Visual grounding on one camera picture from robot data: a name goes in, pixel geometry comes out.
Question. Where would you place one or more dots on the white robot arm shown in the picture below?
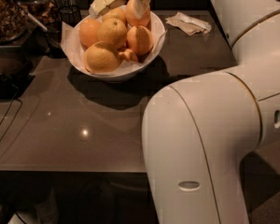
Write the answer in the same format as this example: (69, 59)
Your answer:
(196, 131)

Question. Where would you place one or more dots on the serving spoon with white handle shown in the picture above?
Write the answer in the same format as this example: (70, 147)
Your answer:
(31, 18)

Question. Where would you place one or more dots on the orange at right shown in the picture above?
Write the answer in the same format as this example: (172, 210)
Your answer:
(140, 40)

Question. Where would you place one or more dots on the orange at left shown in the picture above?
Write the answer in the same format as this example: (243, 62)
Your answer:
(88, 30)

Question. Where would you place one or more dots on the black wire holder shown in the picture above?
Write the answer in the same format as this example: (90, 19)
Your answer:
(69, 15)

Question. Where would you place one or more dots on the glass jar of nuts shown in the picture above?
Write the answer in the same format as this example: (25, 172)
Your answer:
(12, 21)

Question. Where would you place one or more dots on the white ceramic bowl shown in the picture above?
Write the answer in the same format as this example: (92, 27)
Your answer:
(121, 75)

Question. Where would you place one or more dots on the small orange at bottom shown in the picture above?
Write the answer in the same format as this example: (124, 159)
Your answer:
(128, 55)

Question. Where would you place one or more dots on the paper sachets on table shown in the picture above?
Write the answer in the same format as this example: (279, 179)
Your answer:
(188, 24)

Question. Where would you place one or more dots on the large yellow front orange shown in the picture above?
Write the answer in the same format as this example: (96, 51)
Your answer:
(101, 57)

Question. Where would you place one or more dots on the white paper bowl liner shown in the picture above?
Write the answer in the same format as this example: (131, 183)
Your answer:
(68, 44)

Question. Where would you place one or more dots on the orange at top back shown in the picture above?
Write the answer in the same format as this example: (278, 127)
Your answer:
(130, 17)

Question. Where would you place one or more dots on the black appliance at left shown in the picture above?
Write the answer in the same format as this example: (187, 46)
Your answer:
(15, 69)

